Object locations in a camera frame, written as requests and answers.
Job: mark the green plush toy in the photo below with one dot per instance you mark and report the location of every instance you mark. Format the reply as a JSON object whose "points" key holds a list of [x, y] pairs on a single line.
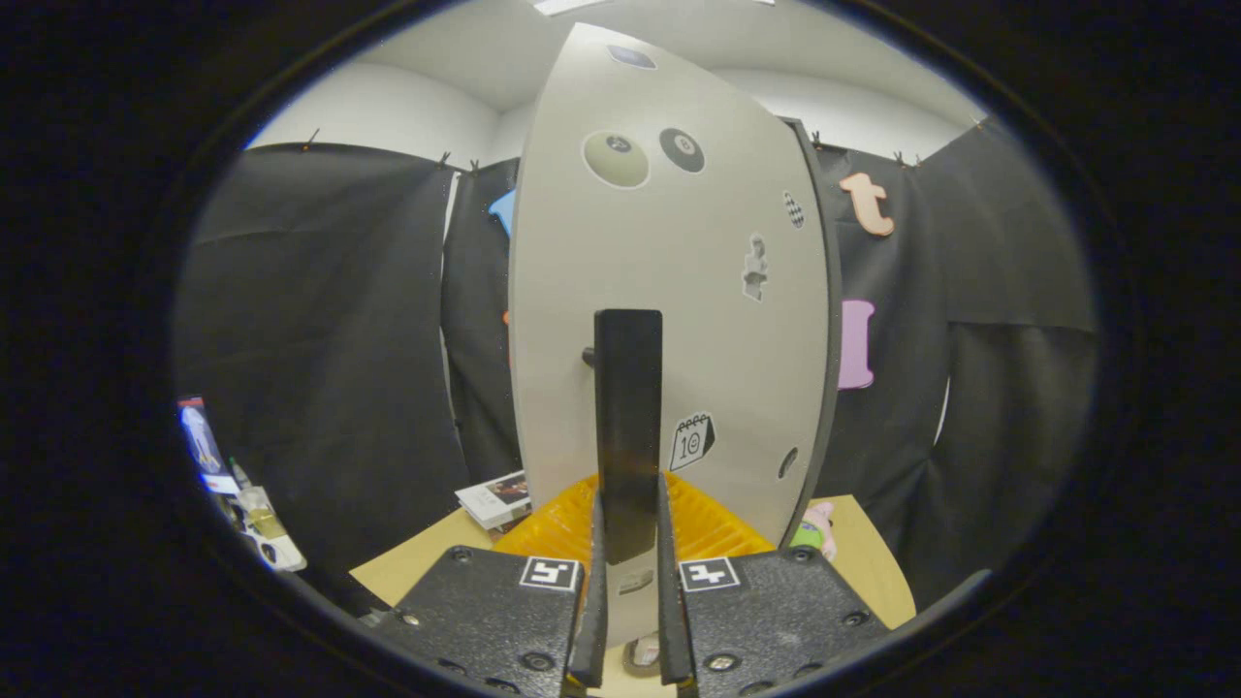
{"points": [[812, 531]]}

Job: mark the brown fuzzy slipper shoe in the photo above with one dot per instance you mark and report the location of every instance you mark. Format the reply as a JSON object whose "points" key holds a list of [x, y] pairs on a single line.
{"points": [[640, 661]]}

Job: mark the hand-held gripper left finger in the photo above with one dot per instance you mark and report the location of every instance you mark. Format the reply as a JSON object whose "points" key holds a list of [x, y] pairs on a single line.
{"points": [[485, 611]]}

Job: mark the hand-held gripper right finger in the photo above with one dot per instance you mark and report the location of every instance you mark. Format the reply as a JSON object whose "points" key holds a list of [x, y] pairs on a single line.
{"points": [[766, 611]]}

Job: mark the white book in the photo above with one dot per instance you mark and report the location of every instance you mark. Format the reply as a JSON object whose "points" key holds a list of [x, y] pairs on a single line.
{"points": [[494, 499]]}

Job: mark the long ceiling light panel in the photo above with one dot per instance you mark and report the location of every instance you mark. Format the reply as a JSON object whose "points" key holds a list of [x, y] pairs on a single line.
{"points": [[572, 6]]}

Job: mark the blue printed board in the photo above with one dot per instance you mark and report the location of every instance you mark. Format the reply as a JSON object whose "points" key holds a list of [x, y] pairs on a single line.
{"points": [[204, 441]]}

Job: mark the dark grey shoe cabinet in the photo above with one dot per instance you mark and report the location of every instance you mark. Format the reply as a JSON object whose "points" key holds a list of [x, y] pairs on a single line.
{"points": [[830, 339]]}

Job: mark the black backdrop cloth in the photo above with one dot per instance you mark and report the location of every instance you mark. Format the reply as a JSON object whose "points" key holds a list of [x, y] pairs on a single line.
{"points": [[320, 339]]}

